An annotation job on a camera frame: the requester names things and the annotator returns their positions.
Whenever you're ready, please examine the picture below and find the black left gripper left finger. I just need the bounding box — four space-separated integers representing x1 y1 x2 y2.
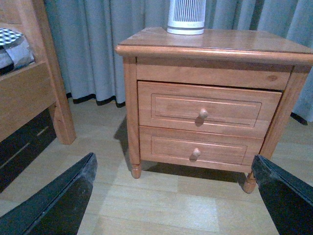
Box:
0 153 97 235

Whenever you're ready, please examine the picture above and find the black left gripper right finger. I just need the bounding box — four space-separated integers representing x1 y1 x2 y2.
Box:
251 155 313 235

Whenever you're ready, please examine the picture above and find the wooden drawer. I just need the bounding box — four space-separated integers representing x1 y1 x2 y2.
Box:
139 126 263 172
138 81 282 139

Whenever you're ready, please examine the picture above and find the wooden nightstand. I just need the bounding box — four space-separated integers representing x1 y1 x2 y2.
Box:
115 27 313 193

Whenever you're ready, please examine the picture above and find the checkered bedding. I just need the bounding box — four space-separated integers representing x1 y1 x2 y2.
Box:
0 27 35 75

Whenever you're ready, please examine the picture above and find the grey curtain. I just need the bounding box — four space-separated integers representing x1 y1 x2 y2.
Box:
44 0 313 123

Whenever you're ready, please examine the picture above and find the white cylindrical air purifier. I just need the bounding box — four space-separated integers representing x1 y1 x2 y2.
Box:
167 0 206 35

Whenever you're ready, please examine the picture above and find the wooden bed frame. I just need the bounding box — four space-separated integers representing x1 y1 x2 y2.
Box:
0 0 76 144

